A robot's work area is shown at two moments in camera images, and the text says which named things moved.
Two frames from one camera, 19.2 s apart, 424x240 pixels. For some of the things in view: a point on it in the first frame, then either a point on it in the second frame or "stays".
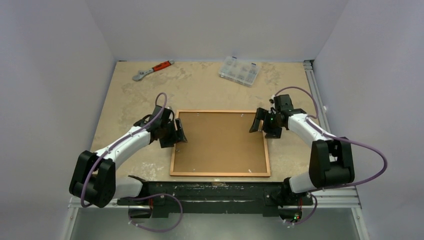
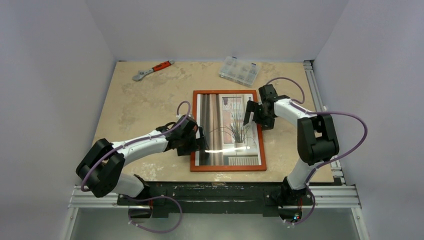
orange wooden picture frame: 219,174 -> 228,168
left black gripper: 177,135 -> 183,151
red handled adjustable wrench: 137,77 stays
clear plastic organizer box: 242,72 stays
